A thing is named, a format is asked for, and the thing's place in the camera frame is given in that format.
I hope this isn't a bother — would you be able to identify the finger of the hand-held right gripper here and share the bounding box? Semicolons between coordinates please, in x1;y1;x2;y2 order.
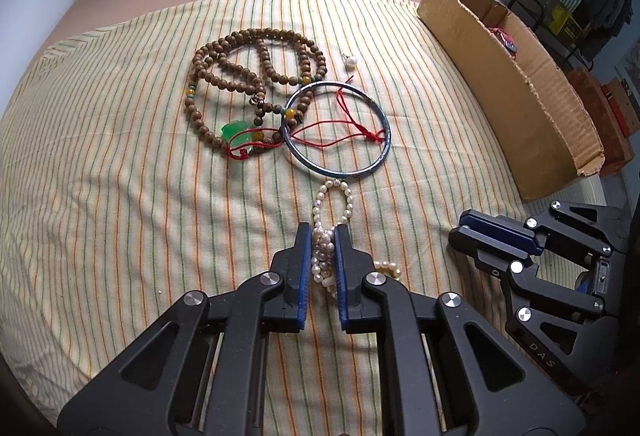
459;200;626;262
448;225;608;397

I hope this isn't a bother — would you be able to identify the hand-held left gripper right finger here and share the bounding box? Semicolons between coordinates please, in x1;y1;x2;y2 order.
334;223;586;436

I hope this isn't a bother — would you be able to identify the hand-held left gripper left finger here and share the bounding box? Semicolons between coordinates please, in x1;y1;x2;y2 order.
57;222;311;436

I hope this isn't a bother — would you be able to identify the white pearl necklace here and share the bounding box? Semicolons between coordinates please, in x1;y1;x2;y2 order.
311;178;403;289

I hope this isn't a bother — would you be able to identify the blue metal bangle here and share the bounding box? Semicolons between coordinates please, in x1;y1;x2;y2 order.
280;80;391;178

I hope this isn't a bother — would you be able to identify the brown cardboard box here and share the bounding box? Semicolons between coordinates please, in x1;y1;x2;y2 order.
417;0;606;202

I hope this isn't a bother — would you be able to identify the green jade pendant red cord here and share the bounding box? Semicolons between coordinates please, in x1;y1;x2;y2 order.
220;75;388;163

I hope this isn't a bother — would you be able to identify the brown wooden bead necklace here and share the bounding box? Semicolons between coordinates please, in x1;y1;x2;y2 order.
184;28;328;157

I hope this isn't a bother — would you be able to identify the yellow striped cloth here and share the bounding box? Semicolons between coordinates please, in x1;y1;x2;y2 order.
0;0;621;436

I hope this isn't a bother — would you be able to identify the yellow box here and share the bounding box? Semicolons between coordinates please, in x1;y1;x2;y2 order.
550;8;583;37

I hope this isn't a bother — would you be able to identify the red watch strap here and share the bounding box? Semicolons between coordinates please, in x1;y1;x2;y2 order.
487;27;518;54

